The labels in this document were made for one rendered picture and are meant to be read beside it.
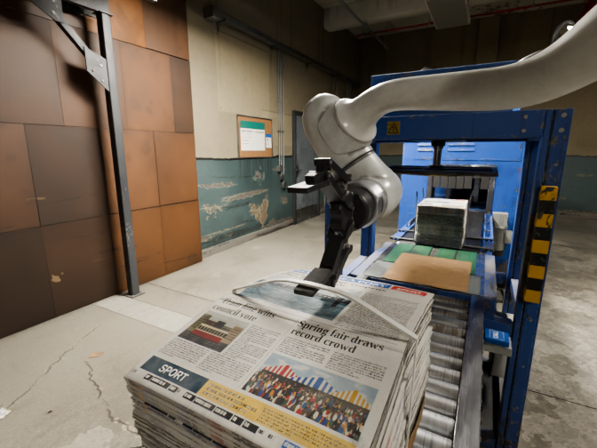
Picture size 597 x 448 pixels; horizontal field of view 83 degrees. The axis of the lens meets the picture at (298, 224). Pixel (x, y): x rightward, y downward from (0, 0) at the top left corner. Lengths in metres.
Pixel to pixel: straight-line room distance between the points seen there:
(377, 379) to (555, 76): 0.43
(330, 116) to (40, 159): 2.93
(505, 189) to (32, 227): 4.20
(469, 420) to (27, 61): 3.43
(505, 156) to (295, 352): 3.57
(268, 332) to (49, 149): 3.11
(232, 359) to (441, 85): 0.49
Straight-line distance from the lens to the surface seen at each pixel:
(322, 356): 0.42
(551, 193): 1.52
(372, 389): 0.38
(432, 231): 2.35
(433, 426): 0.95
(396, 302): 0.56
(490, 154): 3.86
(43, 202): 3.41
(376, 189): 0.64
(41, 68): 3.50
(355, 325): 0.47
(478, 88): 0.58
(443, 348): 1.21
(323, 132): 0.70
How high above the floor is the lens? 1.40
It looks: 12 degrees down
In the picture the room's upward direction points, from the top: straight up
